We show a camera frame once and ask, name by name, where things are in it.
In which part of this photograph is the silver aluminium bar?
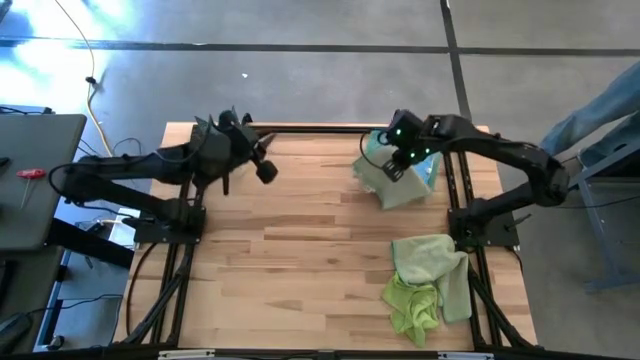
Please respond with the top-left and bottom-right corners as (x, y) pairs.
(158, 349), (216, 360)
(438, 351), (496, 360)

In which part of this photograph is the person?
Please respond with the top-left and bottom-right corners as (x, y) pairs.
(539, 60), (640, 169)

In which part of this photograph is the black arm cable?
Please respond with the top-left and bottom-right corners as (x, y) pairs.
(48, 162), (76, 204)
(358, 128), (389, 171)

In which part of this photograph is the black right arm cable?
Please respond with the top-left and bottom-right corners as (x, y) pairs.
(358, 128), (389, 171)

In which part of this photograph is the red-handled tool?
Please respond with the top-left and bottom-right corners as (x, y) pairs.
(15, 168), (48, 209)

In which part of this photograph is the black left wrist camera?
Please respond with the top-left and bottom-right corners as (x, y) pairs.
(255, 159), (279, 185)

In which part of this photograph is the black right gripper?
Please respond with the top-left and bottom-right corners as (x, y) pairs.
(385, 108), (441, 167)

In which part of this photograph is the black floor beam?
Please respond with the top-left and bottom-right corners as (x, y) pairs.
(47, 217), (136, 270)

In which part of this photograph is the sage green microfiber towel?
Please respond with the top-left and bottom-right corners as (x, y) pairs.
(352, 144), (434, 211)

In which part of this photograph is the mint green microfiber towel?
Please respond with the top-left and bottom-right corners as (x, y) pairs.
(391, 233), (474, 325)

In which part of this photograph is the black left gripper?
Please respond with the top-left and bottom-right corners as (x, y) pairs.
(192, 108), (278, 197)

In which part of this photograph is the grey flat floor panel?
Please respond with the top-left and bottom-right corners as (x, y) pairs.
(55, 249), (129, 302)

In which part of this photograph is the blue-grey metal table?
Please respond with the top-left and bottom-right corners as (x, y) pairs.
(567, 142), (640, 294)

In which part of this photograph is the grey desk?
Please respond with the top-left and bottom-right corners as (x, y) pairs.
(0, 112), (89, 252)

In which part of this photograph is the yellow floor cable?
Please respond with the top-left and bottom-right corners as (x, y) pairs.
(52, 0), (115, 159)

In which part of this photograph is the lime green microfiber towel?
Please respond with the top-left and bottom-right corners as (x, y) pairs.
(381, 272), (442, 348)

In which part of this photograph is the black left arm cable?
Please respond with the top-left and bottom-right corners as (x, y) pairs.
(48, 162), (76, 204)

